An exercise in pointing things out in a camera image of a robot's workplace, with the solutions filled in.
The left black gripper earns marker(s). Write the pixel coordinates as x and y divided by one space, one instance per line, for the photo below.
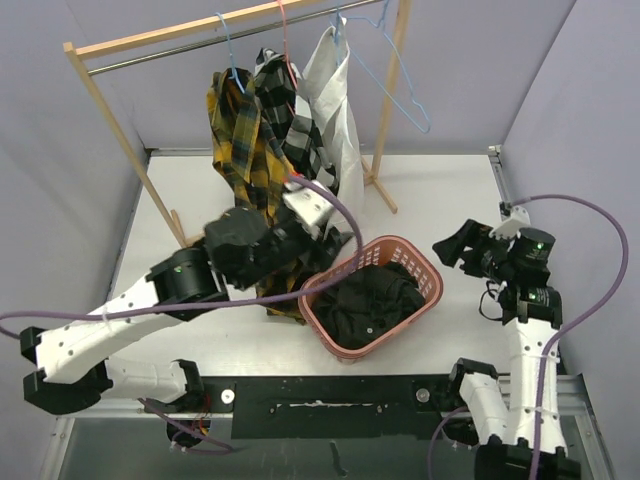
319 254

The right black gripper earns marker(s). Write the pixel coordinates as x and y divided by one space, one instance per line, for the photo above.
473 234

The pink plastic laundry basket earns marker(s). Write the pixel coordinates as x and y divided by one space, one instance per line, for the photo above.
380 251

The dark pinstriped shirt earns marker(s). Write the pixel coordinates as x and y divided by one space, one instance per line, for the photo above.
367 304

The light blue wire hanger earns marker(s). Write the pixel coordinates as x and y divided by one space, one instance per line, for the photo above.
396 67

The blue hanger of white shirt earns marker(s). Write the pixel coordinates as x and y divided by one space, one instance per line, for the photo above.
340 43

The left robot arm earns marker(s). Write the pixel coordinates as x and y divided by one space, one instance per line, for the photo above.
77 365

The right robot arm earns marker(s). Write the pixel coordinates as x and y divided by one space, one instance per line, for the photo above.
520 436

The yellow plaid shirt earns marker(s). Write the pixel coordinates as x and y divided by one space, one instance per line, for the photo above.
247 154

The black white checked shirt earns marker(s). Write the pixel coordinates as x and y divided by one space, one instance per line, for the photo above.
283 99

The blue hanger of yellow shirt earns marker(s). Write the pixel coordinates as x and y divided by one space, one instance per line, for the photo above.
234 71

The pink hanger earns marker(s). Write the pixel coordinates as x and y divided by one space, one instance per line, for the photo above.
285 40

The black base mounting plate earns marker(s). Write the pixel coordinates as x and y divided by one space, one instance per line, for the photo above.
325 407

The metal hanging rod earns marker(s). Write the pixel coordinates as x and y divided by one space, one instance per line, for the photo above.
134 42

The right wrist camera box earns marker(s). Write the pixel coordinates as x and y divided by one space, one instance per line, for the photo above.
513 219

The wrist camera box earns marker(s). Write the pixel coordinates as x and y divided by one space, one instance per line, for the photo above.
310 208
513 219

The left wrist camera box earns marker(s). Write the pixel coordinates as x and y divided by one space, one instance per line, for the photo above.
310 208

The wooden clothes rack frame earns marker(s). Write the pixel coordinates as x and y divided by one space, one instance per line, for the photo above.
170 217

